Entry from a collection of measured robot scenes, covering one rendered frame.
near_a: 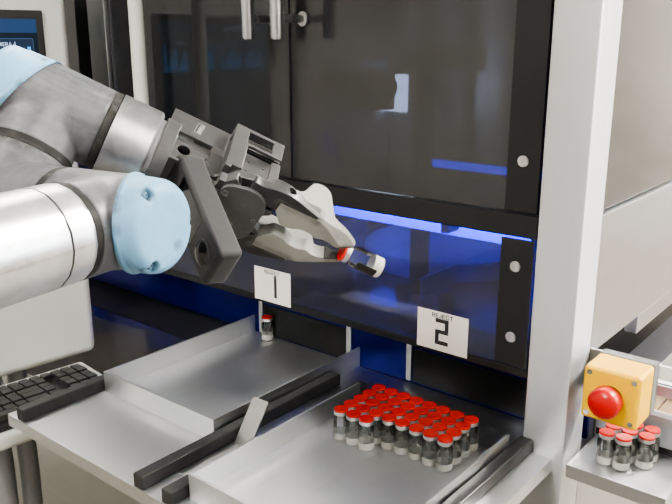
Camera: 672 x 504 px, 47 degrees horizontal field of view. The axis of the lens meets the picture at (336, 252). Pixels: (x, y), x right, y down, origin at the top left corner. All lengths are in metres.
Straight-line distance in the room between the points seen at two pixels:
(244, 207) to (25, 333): 0.95
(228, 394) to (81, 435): 0.23
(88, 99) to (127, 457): 0.57
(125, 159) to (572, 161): 0.54
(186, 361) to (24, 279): 0.88
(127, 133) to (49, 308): 0.95
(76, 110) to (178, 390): 0.68
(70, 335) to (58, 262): 1.12
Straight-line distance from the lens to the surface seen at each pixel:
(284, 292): 1.31
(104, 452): 1.15
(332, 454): 1.09
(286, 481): 1.04
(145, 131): 0.72
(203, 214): 0.69
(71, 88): 0.72
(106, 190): 0.59
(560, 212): 1.01
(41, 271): 0.54
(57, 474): 2.18
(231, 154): 0.74
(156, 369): 1.37
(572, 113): 0.99
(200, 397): 1.26
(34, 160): 0.70
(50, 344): 1.65
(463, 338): 1.12
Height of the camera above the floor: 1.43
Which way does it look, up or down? 16 degrees down
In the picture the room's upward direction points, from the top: straight up
